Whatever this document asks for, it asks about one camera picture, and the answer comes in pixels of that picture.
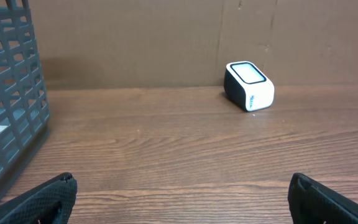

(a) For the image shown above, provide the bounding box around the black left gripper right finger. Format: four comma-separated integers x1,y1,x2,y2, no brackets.
288,173,358,224

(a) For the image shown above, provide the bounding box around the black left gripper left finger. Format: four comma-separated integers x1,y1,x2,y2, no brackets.
0,172,78,224

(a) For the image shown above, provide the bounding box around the white barcode scanner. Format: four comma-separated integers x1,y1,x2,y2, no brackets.
224,61,275,112

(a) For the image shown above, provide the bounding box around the grey plastic mesh basket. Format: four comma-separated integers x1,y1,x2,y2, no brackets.
0,0,51,212

